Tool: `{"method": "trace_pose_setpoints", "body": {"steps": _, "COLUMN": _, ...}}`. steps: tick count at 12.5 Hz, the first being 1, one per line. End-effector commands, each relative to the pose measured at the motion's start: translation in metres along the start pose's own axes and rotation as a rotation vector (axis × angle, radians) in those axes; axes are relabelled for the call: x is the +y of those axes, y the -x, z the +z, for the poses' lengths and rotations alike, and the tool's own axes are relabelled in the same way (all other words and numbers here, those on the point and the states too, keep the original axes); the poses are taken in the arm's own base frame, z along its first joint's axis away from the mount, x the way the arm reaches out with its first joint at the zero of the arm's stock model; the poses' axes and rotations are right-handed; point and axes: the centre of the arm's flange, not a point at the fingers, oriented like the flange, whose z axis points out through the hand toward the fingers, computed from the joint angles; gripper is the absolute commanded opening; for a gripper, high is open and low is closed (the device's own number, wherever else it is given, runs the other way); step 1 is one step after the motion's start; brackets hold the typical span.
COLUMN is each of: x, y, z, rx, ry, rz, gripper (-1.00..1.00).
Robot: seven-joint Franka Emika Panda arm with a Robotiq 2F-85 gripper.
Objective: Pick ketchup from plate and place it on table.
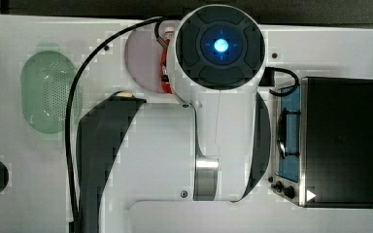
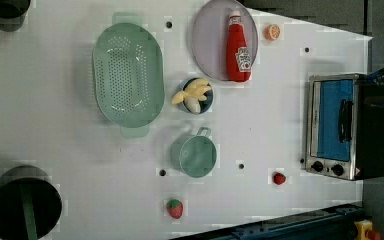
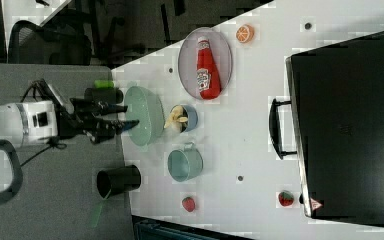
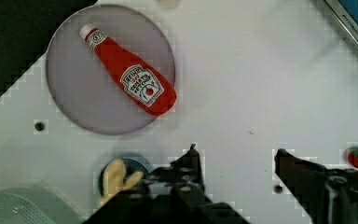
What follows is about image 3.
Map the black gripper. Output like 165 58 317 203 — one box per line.
55 98 139 144

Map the red ketchup bottle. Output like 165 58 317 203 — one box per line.
196 36 221 100

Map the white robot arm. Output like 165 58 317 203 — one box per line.
0 99 139 205

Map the grey oval plate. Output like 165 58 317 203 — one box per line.
178 27 232 100

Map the green plastic colander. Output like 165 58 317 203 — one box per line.
125 86 165 147

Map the yellow banana toy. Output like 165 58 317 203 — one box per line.
164 105 188 130

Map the blue bowl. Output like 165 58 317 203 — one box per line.
173 105 198 133

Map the teal metal mug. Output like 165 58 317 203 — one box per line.
167 142 203 182

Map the black office chair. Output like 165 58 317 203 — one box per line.
7 20 92 65

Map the orange slice toy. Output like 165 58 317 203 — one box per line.
236 24 255 43

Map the red strawberry toy near oven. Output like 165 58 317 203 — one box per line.
278 191 294 207

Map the black toaster oven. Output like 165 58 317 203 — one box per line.
285 31 384 227

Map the black cylinder post with green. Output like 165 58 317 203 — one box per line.
84 80 124 104

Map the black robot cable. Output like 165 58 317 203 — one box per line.
19 78 68 168

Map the blue metal frame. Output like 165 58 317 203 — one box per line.
132 215 251 240

